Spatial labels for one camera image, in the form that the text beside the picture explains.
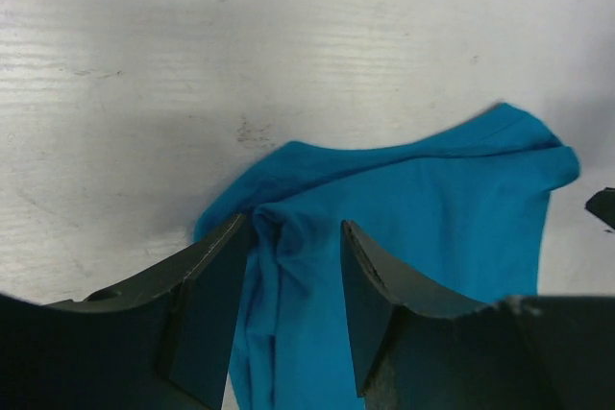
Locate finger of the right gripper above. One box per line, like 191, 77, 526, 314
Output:
585, 187, 615, 230

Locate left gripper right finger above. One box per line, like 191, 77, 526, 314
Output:
341, 221, 614, 409

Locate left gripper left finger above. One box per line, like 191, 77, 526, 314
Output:
1, 215, 250, 409

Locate teal blue t shirt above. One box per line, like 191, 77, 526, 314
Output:
194, 104, 580, 409

